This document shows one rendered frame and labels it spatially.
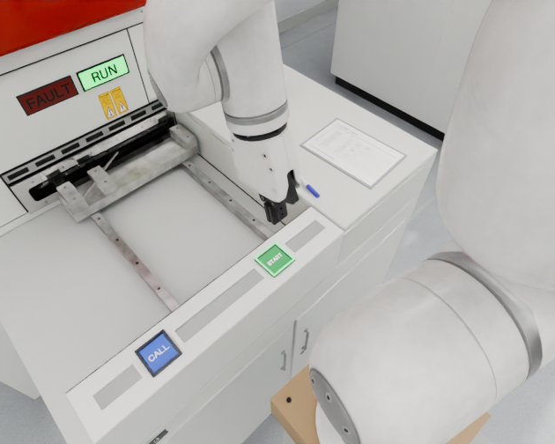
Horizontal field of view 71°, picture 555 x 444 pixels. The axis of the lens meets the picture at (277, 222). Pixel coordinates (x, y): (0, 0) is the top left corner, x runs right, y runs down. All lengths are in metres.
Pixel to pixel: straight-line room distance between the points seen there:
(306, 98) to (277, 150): 0.62
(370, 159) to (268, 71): 0.52
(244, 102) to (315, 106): 0.63
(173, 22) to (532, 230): 0.31
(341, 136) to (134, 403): 0.72
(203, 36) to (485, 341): 0.32
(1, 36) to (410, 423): 0.85
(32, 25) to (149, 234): 0.48
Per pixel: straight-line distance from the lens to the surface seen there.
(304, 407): 0.70
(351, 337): 0.30
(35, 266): 1.07
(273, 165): 0.51
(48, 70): 1.00
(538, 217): 0.19
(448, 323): 0.31
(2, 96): 0.99
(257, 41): 0.46
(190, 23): 0.37
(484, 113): 0.18
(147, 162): 1.10
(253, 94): 0.47
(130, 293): 0.93
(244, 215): 0.96
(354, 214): 0.83
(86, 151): 1.10
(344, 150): 0.96
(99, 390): 0.71
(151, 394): 0.68
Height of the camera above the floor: 1.59
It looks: 52 degrees down
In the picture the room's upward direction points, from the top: straight up
